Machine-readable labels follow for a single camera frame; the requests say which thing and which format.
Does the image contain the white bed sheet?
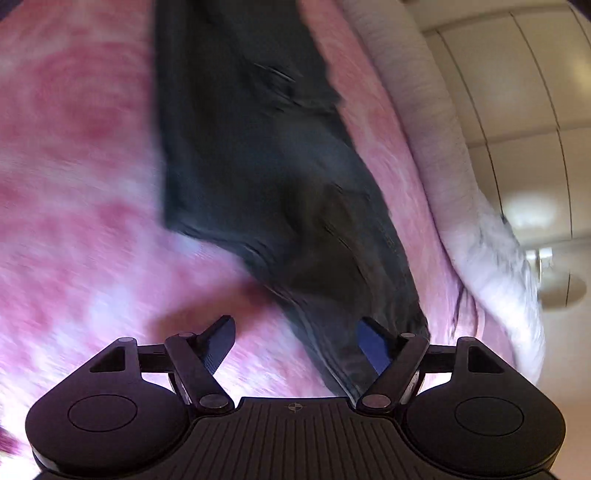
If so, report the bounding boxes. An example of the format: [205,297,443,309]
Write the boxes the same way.
[339,0,546,384]

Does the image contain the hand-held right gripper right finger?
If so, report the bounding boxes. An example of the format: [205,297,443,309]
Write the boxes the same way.
[355,316,502,413]

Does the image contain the white wardrobe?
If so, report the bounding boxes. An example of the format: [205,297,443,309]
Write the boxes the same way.
[406,0,591,241]

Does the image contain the pink tie-dye blanket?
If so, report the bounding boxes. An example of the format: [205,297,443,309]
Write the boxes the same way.
[0,0,481,474]

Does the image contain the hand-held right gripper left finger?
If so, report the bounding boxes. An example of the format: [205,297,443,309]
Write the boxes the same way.
[89,315,236,412]

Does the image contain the dark grey pants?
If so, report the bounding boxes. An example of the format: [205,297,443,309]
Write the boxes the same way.
[148,0,431,401]

